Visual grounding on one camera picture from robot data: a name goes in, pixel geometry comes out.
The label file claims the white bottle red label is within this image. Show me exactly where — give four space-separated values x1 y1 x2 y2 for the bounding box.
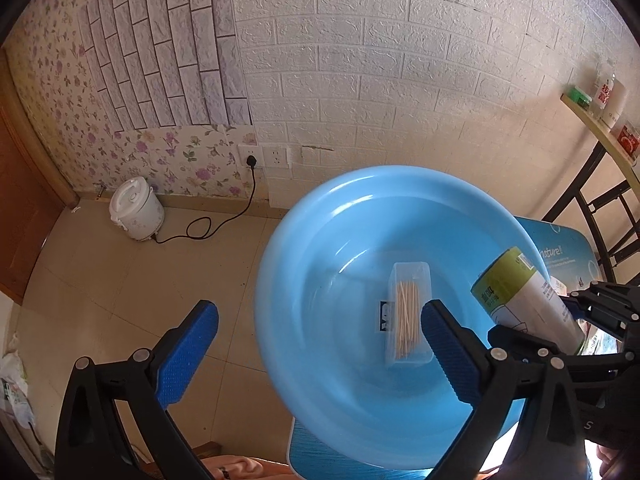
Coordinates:
589 58 616 119

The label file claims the wall socket plate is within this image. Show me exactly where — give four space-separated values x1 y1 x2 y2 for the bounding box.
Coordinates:
238 144 290 169

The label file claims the white plastic bag on floor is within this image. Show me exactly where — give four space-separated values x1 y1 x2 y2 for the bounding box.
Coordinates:
1 333 36 429

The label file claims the red white box on shelf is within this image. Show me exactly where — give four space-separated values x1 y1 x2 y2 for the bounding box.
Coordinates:
615 120 640 160

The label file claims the white green cylinder canister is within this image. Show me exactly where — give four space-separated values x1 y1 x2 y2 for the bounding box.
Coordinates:
471 247 585 356

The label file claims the white appliance on shelf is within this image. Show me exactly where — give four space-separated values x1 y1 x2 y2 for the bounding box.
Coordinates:
600 80 628 130

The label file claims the light blue plastic basin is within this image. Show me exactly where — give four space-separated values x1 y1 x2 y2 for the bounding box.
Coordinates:
254 166 544 470

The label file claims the black power cable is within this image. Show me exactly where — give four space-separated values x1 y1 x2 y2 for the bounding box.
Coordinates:
152 155 260 246

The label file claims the person's right hand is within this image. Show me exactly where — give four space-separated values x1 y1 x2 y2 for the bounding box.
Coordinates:
597 442 640 480

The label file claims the clear toothpick box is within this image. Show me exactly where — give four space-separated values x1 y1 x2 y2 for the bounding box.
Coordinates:
384 262 433 367

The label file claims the printed blue folding table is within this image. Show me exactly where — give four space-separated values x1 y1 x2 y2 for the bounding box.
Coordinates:
288 218 617 479

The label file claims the green lidded jar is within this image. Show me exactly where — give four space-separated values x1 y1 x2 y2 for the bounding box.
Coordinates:
567 86 592 110

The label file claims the white rice cooker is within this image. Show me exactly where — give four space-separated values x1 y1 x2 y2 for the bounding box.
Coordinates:
108 177 165 242

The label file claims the yellow shelf table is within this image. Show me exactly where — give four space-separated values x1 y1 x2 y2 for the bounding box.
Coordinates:
541 93 639 283

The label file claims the brown wooden door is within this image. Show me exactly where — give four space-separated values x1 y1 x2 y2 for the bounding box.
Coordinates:
0 53 79 304

